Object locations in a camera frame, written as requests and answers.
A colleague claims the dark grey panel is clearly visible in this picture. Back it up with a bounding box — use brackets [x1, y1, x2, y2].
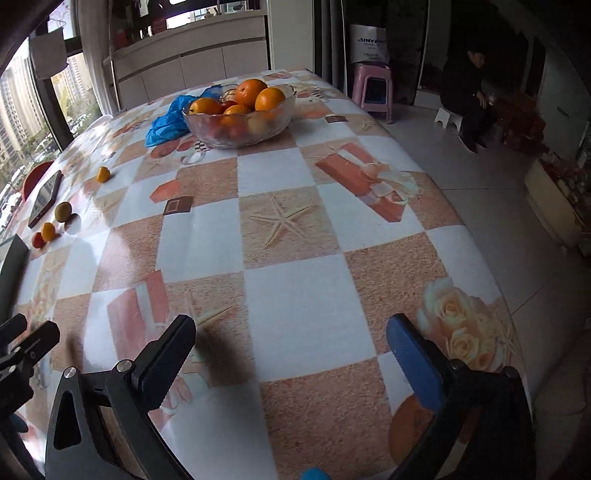
[0, 233, 29, 319]

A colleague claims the white sofa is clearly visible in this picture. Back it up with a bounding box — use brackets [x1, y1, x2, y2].
[526, 323, 591, 416]

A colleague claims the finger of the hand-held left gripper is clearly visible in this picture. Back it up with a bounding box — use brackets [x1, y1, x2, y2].
[0, 322, 61, 393]
[0, 314, 27, 356]

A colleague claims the pink plastic stool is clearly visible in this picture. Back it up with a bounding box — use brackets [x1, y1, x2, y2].
[351, 64, 395, 124]

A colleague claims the blue plastic bag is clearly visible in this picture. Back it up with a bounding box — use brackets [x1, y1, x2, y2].
[145, 85, 222, 148]

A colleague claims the white cabinet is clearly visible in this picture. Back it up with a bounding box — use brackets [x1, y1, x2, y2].
[102, 14, 269, 114]

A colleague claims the black wall screen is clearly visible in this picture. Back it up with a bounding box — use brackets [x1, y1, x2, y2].
[443, 0, 532, 93]

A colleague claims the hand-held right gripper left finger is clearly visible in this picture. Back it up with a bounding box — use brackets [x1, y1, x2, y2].
[45, 314, 197, 480]

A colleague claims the round white stand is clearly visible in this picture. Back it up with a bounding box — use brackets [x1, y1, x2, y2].
[524, 159, 585, 250]

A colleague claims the white shopping bag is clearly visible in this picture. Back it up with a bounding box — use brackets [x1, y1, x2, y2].
[348, 24, 389, 65]

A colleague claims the hanging grey towel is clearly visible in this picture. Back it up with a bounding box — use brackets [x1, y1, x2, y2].
[28, 28, 69, 80]

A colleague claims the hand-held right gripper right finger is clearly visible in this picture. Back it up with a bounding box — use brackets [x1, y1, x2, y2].
[385, 313, 536, 480]

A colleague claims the glass door shelf unit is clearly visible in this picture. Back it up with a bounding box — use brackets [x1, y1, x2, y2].
[346, 0, 430, 107]

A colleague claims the clear glass bowl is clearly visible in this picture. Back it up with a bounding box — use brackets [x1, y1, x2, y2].
[182, 84, 297, 149]

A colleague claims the grey curtain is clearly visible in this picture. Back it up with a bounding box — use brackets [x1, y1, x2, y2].
[313, 0, 352, 93]

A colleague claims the stack of red gift boxes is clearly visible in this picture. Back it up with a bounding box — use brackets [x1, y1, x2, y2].
[492, 92, 550, 155]

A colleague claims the small white stool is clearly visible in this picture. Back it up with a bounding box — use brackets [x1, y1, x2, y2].
[435, 108, 465, 134]

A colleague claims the pile of packaged goods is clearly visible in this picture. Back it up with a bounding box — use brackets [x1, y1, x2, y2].
[540, 152, 591, 217]

